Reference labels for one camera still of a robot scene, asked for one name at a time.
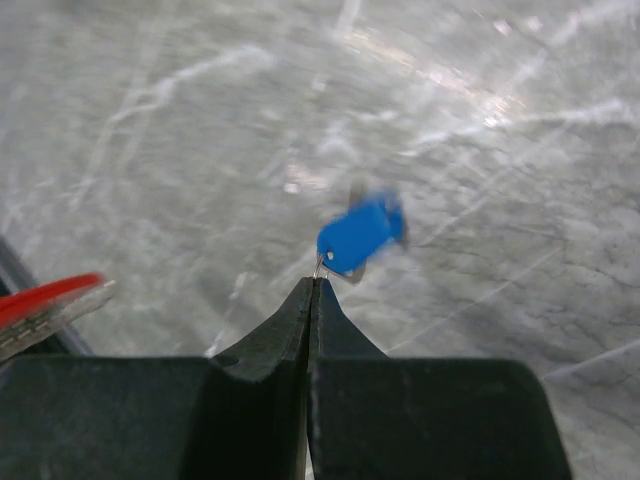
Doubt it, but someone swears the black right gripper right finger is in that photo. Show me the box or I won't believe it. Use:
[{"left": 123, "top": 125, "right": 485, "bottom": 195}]
[{"left": 308, "top": 280, "right": 573, "bottom": 479}]

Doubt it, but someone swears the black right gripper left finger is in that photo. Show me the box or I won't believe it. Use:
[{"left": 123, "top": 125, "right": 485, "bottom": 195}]
[{"left": 1, "top": 278, "right": 313, "bottom": 479}]

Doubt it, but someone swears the key with blue tag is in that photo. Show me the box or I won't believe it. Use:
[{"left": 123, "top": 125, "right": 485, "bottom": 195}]
[{"left": 313, "top": 181, "right": 410, "bottom": 284}]

